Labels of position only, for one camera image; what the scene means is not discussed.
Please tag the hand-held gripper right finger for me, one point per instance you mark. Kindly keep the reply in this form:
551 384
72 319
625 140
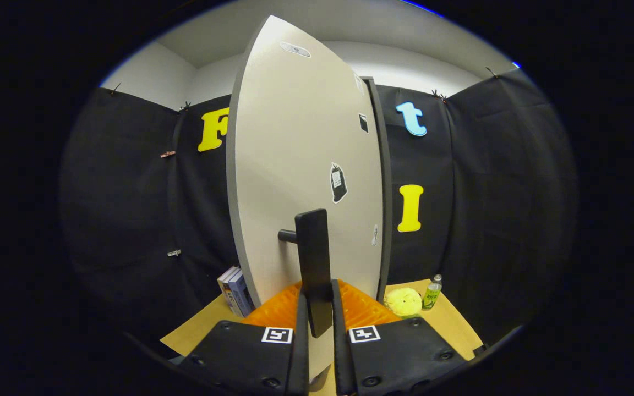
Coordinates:
394 357

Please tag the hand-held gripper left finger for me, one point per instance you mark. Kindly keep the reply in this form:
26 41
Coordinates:
251 357

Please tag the dark grey shoe cabinet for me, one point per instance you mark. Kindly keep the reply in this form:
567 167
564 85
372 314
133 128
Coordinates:
386 192

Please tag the beige shoe cabinet door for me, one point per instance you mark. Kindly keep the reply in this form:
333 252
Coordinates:
289 137

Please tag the yellow plush toy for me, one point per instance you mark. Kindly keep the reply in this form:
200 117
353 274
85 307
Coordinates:
403 302

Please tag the blue paperback book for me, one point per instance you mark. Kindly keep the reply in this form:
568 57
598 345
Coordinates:
241 294

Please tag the green drink bottle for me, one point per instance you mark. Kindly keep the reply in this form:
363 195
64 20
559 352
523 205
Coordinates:
432 297

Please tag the white paperback book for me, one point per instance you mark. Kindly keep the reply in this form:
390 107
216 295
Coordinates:
225 286

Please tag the black backdrop cloth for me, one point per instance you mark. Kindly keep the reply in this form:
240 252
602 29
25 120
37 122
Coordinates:
487 192

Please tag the black binder clip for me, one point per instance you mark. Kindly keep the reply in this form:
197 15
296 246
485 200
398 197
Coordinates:
114 88
491 72
438 97
185 105

